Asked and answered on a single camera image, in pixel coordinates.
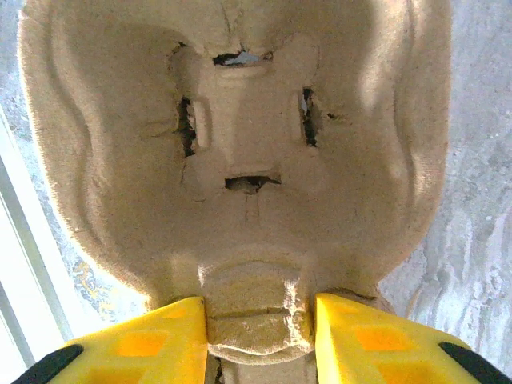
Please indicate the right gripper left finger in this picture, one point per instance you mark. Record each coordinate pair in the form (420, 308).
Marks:
(152, 344)

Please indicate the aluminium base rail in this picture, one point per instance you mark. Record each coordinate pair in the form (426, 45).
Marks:
(20, 260)

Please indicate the brown pulp cup carrier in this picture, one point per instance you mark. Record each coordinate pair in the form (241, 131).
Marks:
(256, 224)

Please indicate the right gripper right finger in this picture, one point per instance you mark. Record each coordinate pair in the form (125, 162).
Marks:
(376, 344)

